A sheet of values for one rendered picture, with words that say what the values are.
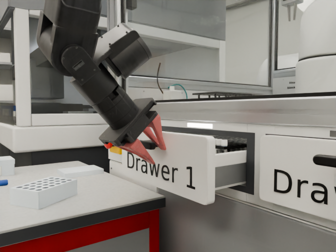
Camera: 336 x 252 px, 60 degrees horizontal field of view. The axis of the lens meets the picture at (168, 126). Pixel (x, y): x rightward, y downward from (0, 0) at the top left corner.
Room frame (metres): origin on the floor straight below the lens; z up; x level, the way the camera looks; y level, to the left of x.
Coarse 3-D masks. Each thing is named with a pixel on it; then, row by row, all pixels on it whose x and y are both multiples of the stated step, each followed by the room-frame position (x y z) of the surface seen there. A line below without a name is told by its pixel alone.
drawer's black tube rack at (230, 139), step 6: (222, 138) 0.71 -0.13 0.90; (228, 138) 0.71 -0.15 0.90; (234, 138) 0.72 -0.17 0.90; (240, 138) 0.71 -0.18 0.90; (246, 138) 0.72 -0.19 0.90; (228, 144) 0.59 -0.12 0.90; (234, 144) 0.59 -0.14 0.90; (240, 144) 0.59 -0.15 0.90; (246, 144) 0.60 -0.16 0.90; (228, 150) 0.69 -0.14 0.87; (234, 150) 0.71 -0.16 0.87
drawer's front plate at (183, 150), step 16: (176, 144) 0.52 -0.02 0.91; (192, 144) 0.48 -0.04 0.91; (208, 144) 0.45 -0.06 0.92; (128, 160) 0.66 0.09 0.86; (160, 160) 0.56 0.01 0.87; (176, 160) 0.52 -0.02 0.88; (192, 160) 0.48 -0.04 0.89; (208, 160) 0.45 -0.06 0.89; (144, 176) 0.60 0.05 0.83; (160, 176) 0.56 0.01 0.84; (176, 176) 0.52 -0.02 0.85; (192, 176) 0.48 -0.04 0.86; (208, 176) 0.45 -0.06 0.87; (176, 192) 0.52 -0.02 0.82; (192, 192) 0.48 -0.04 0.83; (208, 192) 0.45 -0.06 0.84
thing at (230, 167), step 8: (224, 152) 0.52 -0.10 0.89; (232, 152) 0.52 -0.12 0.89; (240, 152) 0.53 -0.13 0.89; (216, 160) 0.49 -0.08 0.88; (224, 160) 0.50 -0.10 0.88; (232, 160) 0.52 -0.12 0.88; (240, 160) 0.53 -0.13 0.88; (216, 168) 0.49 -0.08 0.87; (224, 168) 0.50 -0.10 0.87; (232, 168) 0.51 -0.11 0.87; (240, 168) 0.52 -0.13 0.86; (216, 176) 0.49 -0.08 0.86; (224, 176) 0.50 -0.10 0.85; (232, 176) 0.51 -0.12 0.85; (240, 176) 0.52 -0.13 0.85; (216, 184) 0.49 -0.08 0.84; (224, 184) 0.50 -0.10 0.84; (232, 184) 0.52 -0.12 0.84
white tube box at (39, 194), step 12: (36, 180) 0.70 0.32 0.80; (48, 180) 0.71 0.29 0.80; (60, 180) 0.70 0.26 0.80; (72, 180) 0.70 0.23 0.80; (12, 192) 0.63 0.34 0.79; (24, 192) 0.62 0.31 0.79; (36, 192) 0.61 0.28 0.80; (48, 192) 0.63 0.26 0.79; (60, 192) 0.67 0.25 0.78; (72, 192) 0.70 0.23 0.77; (12, 204) 0.63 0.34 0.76; (24, 204) 0.62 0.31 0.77; (36, 204) 0.61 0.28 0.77; (48, 204) 0.63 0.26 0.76
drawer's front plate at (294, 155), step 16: (272, 144) 0.47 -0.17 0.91; (288, 144) 0.45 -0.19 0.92; (304, 144) 0.43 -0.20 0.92; (320, 144) 0.41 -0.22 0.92; (272, 160) 0.47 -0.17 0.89; (288, 160) 0.45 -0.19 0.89; (304, 160) 0.43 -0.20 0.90; (272, 176) 0.47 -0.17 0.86; (304, 176) 0.43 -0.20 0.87; (320, 176) 0.41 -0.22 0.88; (272, 192) 0.47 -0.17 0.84; (288, 192) 0.45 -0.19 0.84; (304, 192) 0.43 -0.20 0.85; (304, 208) 0.42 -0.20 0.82; (320, 208) 0.41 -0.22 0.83
